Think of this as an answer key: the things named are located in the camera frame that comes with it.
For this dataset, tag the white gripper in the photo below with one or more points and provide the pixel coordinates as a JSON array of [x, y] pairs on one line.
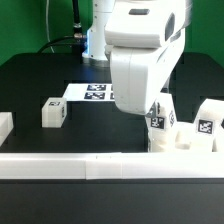
[[138, 75]]

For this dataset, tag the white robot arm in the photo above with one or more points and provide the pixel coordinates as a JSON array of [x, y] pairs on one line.
[[140, 41]]

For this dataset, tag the white sheet with tags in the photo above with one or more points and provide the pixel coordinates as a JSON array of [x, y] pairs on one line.
[[89, 92]]

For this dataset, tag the white front fence rail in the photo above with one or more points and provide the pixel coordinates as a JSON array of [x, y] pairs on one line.
[[94, 166]]

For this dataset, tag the white fence rail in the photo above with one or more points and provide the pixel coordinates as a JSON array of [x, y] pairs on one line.
[[6, 125], [94, 166]]

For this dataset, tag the white left fence rail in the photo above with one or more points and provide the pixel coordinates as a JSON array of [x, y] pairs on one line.
[[6, 125]]

